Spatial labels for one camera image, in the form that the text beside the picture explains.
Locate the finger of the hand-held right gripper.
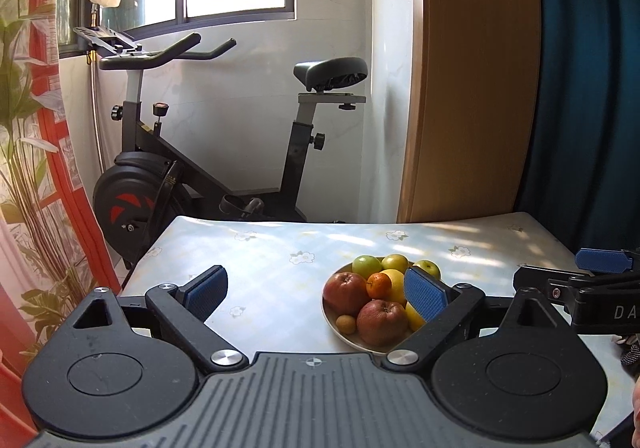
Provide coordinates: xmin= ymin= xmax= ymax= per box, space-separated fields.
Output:
xmin=575 ymin=249 xmax=640 ymax=275
xmin=513 ymin=265 xmax=601 ymax=313

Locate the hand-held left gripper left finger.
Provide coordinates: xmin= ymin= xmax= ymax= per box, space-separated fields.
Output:
xmin=72 ymin=266 xmax=249 ymax=373

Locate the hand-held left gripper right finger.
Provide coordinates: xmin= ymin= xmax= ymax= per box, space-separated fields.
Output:
xmin=382 ymin=268 xmax=572 ymax=372

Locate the yellow lemon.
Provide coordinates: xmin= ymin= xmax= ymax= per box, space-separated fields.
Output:
xmin=404 ymin=300 xmax=427 ymax=333

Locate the large yellow citrus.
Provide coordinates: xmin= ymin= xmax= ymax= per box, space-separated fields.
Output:
xmin=382 ymin=269 xmax=408 ymax=306

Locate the mandarin orange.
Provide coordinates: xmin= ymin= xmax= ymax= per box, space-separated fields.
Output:
xmin=366 ymin=272 xmax=392 ymax=299

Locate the red apple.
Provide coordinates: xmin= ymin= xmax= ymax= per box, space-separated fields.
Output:
xmin=356 ymin=299 xmax=408 ymax=348
xmin=323 ymin=272 xmax=371 ymax=317

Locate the large green apple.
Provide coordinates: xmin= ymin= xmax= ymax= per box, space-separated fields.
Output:
xmin=351 ymin=255 xmax=383 ymax=277

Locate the beige oval plate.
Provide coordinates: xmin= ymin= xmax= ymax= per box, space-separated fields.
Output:
xmin=321 ymin=258 xmax=453 ymax=356

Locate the yellow-green lime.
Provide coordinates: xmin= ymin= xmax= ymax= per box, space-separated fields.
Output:
xmin=381 ymin=254 xmax=410 ymax=275

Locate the black exercise bike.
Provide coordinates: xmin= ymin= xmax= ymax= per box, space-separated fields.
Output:
xmin=72 ymin=25 xmax=368 ymax=263

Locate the dark blue curtain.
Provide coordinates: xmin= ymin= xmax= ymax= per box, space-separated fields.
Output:
xmin=515 ymin=0 xmax=640 ymax=259

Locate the metal pipe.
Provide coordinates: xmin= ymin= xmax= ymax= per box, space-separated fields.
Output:
xmin=89 ymin=52 xmax=108 ymax=173

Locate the plant print curtain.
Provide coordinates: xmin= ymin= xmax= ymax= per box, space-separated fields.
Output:
xmin=0 ymin=0 xmax=123 ymax=434

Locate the wooden chair back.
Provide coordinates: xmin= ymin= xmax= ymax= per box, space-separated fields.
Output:
xmin=397 ymin=0 xmax=543 ymax=223

